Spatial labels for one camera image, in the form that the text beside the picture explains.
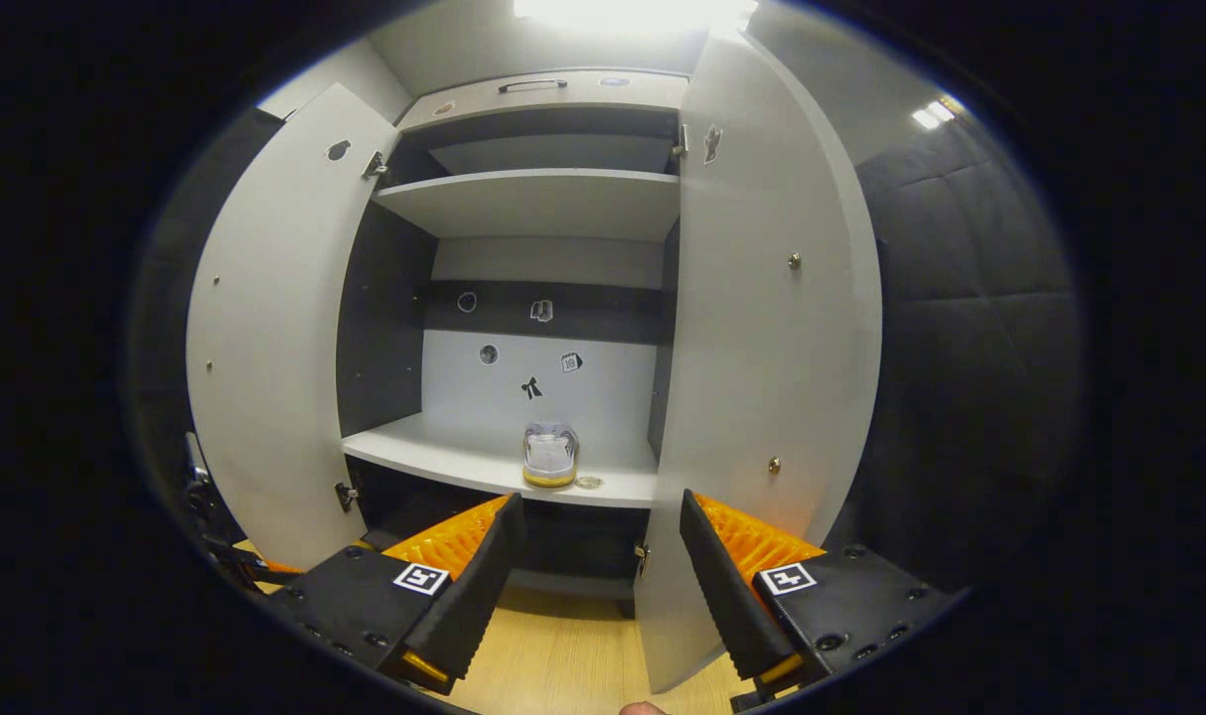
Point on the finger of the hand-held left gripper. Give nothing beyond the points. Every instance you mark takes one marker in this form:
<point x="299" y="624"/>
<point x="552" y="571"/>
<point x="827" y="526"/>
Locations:
<point x="277" y="571"/>

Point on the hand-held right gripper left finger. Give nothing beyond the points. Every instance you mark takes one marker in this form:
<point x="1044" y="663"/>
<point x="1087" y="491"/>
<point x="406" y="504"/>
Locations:
<point x="474" y="606"/>

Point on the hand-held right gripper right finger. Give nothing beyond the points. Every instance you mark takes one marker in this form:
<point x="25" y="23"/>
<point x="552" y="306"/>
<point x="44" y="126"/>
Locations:
<point x="732" y="596"/>

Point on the white canvas shoe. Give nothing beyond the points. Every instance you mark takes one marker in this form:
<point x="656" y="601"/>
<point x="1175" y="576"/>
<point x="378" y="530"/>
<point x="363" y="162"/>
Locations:
<point x="550" y="457"/>

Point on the grey shoe cabinet door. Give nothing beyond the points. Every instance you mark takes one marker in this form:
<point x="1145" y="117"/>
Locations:
<point x="762" y="348"/>
<point x="275" y="348"/>

